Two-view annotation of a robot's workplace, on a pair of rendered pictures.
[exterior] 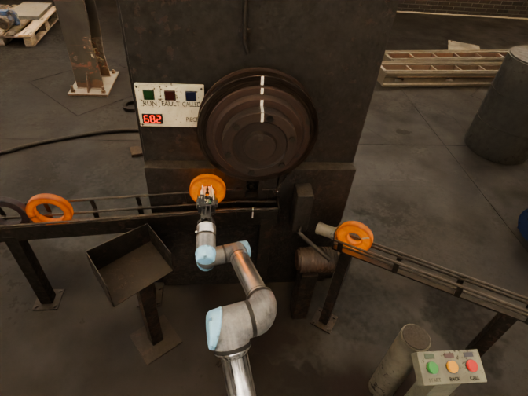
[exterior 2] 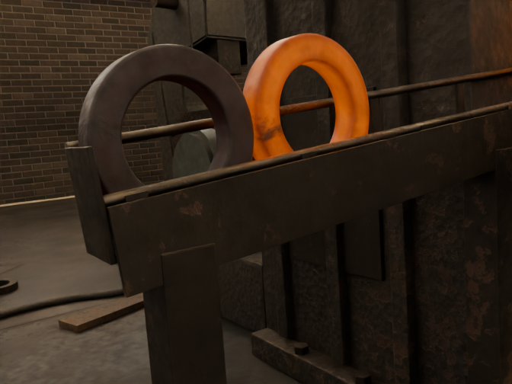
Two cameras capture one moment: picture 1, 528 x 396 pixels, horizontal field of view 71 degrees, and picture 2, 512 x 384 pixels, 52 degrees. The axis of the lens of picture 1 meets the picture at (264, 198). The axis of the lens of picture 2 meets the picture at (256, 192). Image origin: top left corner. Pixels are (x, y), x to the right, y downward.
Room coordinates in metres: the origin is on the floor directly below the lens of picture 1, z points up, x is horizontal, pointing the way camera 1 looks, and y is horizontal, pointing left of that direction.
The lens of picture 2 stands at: (0.59, 1.28, 0.66)
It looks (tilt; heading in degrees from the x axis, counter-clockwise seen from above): 7 degrees down; 335
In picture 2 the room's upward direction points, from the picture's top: 4 degrees counter-clockwise
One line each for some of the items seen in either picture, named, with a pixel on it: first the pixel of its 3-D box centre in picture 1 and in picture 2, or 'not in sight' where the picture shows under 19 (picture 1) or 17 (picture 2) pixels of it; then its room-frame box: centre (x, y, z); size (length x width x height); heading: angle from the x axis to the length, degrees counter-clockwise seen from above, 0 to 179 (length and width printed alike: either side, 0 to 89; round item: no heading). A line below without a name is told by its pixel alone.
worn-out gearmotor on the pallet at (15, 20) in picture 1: (11, 16); not in sight; (4.73, 3.33, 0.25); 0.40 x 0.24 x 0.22; 8
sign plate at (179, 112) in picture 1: (171, 105); not in sight; (1.33, 0.40, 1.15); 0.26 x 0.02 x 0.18; 98
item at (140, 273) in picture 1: (141, 302); not in sight; (0.92, 0.51, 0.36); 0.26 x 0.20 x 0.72; 133
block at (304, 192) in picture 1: (300, 207); not in sight; (1.32, -0.18, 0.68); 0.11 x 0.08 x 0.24; 8
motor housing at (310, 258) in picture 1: (312, 284); not in sight; (1.18, -0.30, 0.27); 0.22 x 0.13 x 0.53; 98
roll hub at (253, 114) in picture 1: (259, 144); not in sight; (1.17, 0.04, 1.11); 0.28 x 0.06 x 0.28; 98
